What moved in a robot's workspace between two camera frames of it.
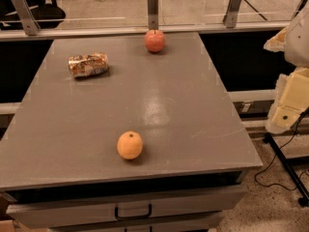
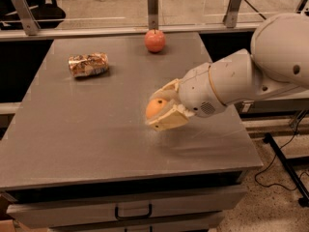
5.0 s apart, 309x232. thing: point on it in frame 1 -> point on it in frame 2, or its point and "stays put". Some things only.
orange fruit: [129, 145] -> [154, 106]
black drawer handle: [150, 213] stays put
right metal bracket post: [232, 15] stays put
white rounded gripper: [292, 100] -> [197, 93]
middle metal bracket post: [153, 8] stays put
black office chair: [42, 2] stays put
